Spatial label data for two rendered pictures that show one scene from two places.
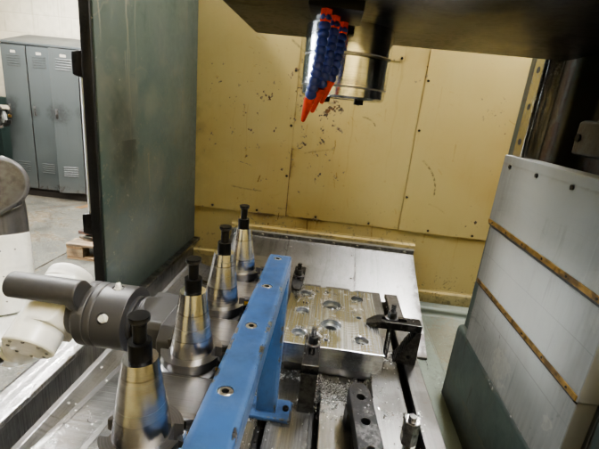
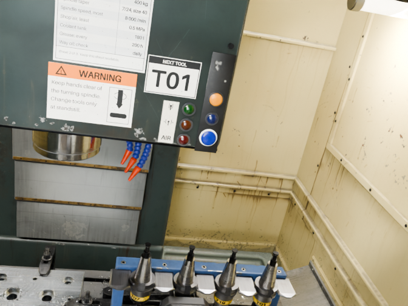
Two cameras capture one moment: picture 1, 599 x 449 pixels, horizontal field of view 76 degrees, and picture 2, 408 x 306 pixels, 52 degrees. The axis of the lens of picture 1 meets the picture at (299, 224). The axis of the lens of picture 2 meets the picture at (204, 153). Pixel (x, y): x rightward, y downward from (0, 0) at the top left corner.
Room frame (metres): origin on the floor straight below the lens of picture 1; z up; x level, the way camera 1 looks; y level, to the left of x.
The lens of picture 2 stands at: (0.71, 0.92, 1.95)
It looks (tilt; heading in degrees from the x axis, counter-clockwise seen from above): 23 degrees down; 254
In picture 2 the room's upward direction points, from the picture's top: 11 degrees clockwise
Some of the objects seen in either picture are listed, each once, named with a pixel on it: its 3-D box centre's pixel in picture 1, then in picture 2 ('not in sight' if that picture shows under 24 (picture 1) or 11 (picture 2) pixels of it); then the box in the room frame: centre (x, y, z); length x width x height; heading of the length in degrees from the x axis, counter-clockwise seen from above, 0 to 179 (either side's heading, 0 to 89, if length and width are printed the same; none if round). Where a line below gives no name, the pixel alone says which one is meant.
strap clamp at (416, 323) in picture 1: (391, 331); (47, 265); (0.84, -0.25, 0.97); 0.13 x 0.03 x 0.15; 86
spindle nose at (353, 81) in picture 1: (346, 65); (68, 124); (0.78, -0.06, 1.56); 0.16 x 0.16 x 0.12
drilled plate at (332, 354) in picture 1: (330, 322); (29, 300); (0.87, -0.10, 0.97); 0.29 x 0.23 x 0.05; 176
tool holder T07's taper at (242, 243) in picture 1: (242, 247); (144, 266); (0.57, 0.09, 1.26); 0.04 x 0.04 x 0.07
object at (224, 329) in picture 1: (208, 330); (205, 284); (0.41, 0.10, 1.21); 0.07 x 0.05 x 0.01; 86
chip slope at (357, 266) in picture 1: (315, 293); not in sight; (1.44, -0.09, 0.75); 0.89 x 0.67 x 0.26; 86
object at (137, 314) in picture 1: (139, 336); (274, 258); (0.24, 0.11, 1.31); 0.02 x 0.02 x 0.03
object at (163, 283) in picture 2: (232, 289); (163, 282); (0.52, 0.09, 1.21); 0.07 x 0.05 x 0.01; 86
